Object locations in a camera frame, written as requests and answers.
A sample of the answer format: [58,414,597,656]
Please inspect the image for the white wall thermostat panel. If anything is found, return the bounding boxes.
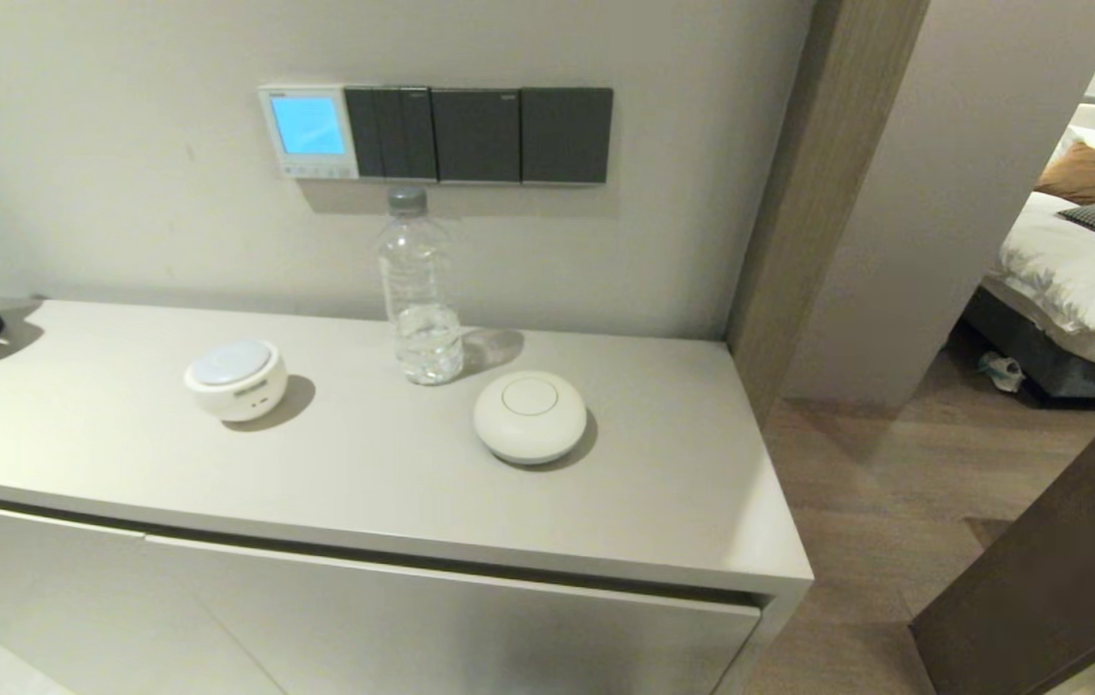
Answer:
[258,84,360,181]

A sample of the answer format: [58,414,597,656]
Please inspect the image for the white round puck device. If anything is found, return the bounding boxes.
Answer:
[473,372,588,466]

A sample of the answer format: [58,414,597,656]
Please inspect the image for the clear plastic water bottle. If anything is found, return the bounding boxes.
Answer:
[377,185,464,386]

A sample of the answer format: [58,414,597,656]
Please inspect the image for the beige cabinet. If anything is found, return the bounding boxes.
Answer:
[0,297,815,695]

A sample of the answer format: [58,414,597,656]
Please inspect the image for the white round device grey top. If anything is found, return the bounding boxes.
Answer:
[183,340,288,424]

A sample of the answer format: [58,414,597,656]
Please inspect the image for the white teal sneaker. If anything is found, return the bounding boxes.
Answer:
[979,350,1026,392]

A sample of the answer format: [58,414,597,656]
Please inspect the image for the bed with white bedding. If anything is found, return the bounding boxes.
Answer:
[963,94,1095,402]

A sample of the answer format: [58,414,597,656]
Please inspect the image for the brown wooden door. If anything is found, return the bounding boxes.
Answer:
[910,362,1095,695]

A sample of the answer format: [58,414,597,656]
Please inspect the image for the brown pillow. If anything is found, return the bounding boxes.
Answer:
[1035,140,1095,206]

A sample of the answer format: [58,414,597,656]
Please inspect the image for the white pillow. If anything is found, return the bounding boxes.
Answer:
[1050,124,1095,165]

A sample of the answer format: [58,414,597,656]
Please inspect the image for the dark grey single rocker switch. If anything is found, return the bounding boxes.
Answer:
[520,87,614,185]
[431,88,522,184]

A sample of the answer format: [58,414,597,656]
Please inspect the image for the dark grey triple rocker switch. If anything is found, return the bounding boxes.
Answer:
[345,87,438,181]

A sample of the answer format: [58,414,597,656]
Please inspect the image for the wooden door frame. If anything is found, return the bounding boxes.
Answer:
[726,0,933,426]

